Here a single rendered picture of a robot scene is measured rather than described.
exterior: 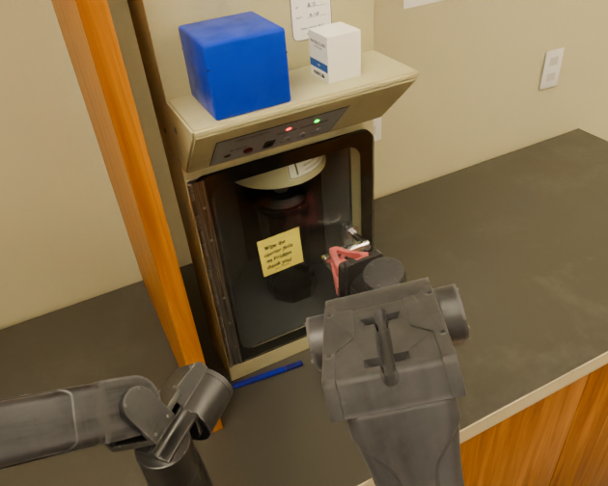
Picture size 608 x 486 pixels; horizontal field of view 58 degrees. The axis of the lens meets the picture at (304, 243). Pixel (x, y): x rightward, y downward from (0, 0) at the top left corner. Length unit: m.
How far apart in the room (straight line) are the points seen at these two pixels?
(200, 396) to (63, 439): 0.16
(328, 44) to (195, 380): 0.44
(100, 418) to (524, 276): 1.01
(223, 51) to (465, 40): 1.02
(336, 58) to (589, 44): 1.30
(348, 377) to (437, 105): 1.33
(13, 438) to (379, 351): 0.32
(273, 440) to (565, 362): 0.57
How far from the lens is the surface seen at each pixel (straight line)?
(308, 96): 0.72
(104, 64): 0.64
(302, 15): 0.80
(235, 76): 0.67
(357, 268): 0.84
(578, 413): 1.43
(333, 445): 1.00
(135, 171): 0.69
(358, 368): 0.32
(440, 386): 0.31
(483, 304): 1.25
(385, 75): 0.77
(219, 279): 0.91
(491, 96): 1.72
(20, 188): 1.26
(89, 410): 0.55
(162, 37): 0.74
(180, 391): 0.62
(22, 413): 0.54
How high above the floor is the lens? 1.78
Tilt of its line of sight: 37 degrees down
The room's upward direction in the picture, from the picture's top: 5 degrees counter-clockwise
